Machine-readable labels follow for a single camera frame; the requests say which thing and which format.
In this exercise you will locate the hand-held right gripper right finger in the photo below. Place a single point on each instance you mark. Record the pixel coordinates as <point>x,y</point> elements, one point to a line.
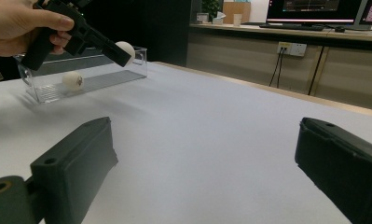
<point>342,168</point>

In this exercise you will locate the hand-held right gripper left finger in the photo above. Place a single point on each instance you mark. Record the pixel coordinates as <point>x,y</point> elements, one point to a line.
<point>75,174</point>

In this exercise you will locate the clear plastic storage box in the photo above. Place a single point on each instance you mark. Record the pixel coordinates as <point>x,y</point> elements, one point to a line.
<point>112,77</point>

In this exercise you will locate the dark curtain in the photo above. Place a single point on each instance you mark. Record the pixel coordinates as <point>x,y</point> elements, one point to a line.
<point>158,31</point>

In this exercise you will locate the light wooden table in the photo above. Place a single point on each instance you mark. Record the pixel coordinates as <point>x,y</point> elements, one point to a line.
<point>345,105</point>

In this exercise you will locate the small grey box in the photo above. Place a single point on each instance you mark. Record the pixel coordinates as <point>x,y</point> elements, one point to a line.
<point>202,17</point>

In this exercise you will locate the green potted plant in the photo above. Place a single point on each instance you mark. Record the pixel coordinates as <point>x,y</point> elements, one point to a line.
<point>211,6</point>

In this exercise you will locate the tissue box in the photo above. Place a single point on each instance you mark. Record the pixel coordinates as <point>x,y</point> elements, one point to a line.
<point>218,20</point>

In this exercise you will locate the brown cardboard box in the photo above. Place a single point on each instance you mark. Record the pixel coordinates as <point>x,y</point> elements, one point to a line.
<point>233,7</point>

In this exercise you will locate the white cup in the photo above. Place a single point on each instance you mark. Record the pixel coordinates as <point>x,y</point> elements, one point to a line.
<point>237,20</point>

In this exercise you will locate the black computer mouse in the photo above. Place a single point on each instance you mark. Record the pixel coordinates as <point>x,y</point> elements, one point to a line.
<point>339,29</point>

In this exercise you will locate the long wooden desk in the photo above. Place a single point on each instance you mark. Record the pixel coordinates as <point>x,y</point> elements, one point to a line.
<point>298,34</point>

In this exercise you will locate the white wall socket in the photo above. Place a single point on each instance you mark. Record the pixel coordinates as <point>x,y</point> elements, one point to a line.
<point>297,49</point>

